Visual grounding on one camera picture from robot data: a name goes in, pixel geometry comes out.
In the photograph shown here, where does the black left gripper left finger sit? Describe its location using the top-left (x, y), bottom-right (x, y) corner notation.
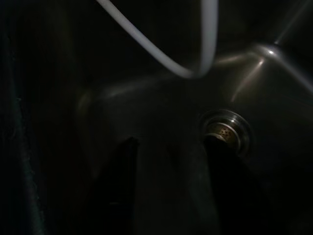
top-left (80, 136), bottom-right (141, 235)

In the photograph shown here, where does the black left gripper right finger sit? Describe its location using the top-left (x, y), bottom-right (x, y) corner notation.
top-left (203, 137), bottom-right (287, 235)

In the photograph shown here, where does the stainless steel sink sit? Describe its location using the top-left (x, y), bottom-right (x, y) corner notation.
top-left (0, 0), bottom-right (313, 235)

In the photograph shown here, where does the white flexible hose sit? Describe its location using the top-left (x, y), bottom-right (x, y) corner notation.
top-left (96, 0), bottom-right (220, 79)

